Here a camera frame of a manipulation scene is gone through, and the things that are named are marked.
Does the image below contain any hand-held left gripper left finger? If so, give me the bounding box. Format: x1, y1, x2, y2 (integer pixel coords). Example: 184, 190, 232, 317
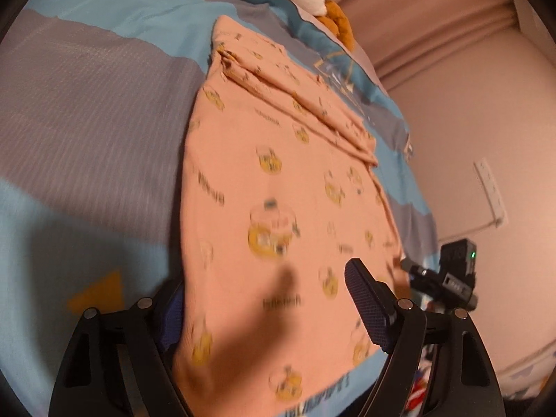
50, 279, 193, 417

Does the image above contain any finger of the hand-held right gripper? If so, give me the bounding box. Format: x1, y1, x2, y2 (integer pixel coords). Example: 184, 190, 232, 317
400, 258, 439, 300

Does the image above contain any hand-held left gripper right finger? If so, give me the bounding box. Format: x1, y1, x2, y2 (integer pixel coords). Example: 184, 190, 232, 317
344, 258, 507, 417

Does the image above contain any pink printed small garment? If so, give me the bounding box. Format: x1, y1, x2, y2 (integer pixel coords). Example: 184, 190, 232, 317
174, 15, 411, 404

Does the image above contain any colourful printed cloth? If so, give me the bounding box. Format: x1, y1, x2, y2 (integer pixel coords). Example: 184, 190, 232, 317
404, 343, 440, 414

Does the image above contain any blue grey printed blanket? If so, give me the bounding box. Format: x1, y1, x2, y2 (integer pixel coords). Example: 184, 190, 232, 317
0, 0, 439, 417

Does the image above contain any pink curtain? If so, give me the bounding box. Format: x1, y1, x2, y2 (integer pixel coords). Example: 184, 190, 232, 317
334, 0, 537, 81

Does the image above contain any white wall socket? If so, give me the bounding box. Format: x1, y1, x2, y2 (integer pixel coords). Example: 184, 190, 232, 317
473, 158, 509, 227

